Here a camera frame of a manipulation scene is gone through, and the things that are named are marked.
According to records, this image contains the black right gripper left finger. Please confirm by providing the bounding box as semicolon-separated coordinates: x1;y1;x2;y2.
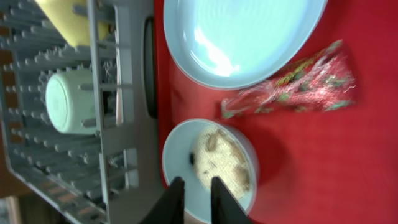
141;177;185;224

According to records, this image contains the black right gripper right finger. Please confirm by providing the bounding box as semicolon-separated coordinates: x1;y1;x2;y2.
211;177;252;224

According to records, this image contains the blue bowl with rice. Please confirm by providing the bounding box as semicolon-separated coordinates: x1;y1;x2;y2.
162;119;259;223

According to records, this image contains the light green bowl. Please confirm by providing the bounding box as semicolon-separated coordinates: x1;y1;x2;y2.
45;69;97;135

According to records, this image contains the yellow plastic cup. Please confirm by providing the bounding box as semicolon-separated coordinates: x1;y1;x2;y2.
34;0;111;48

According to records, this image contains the grey dishwasher rack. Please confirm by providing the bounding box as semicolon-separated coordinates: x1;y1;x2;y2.
0;0;164;224

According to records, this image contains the red plastic tray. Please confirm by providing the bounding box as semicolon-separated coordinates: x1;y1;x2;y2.
154;0;397;224

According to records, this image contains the red snack wrapper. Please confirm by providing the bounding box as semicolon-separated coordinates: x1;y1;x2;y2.
221;40;356;119

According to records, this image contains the light blue plate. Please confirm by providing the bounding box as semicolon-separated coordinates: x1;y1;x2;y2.
163;0;328;90

